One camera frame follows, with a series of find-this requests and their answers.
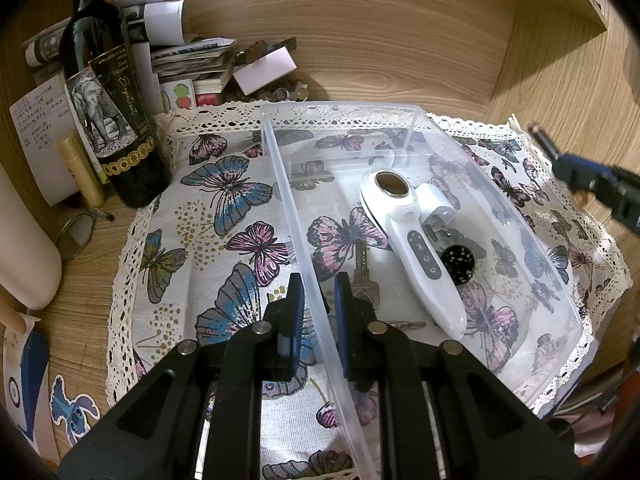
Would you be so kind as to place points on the dark brown wooden piece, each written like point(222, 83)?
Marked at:
point(265, 50)

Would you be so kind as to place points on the stack of magazines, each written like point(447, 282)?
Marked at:
point(195, 55)

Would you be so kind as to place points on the blue white card package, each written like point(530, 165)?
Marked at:
point(25, 385)

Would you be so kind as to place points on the blue cartoon sticker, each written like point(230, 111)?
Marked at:
point(75, 407)

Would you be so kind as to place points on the pile of small metal caps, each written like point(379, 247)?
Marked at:
point(280, 92)

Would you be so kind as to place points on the clear plastic storage bin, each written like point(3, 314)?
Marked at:
point(345, 185)

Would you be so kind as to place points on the butterfly print lace tablecloth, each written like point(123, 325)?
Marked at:
point(200, 240)

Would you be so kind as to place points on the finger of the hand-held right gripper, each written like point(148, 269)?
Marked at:
point(600, 182)

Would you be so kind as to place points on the dark wine bottle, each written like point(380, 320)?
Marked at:
point(95, 35)

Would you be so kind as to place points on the small round mirror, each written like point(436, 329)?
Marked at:
point(75, 235)

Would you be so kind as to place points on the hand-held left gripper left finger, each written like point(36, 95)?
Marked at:
point(296, 310)

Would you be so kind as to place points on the handwritten note paper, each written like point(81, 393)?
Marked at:
point(45, 150)

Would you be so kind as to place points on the silver key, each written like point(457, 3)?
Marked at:
point(365, 275)
point(405, 325)

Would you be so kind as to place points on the white plug adapter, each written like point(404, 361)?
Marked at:
point(437, 205)

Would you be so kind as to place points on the white handheld massager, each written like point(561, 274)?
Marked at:
point(420, 255)

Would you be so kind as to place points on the white cylindrical bottle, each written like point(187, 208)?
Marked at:
point(25, 240)

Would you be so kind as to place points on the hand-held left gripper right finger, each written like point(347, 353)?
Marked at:
point(342, 310)

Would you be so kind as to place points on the black speckled ball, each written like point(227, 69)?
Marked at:
point(457, 264)

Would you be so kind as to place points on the yellow lip balm tube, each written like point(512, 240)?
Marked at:
point(80, 175)

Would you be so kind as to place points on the small pink white box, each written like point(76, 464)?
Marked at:
point(265, 70)

